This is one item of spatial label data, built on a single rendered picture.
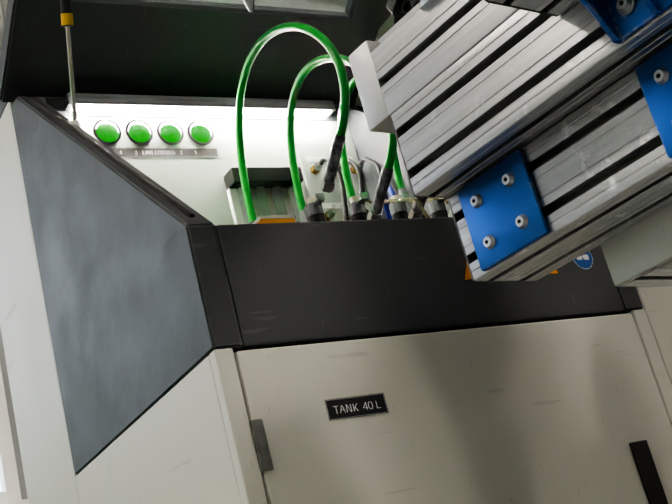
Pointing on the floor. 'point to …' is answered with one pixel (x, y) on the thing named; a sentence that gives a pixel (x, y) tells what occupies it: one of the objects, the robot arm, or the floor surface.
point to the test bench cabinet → (218, 441)
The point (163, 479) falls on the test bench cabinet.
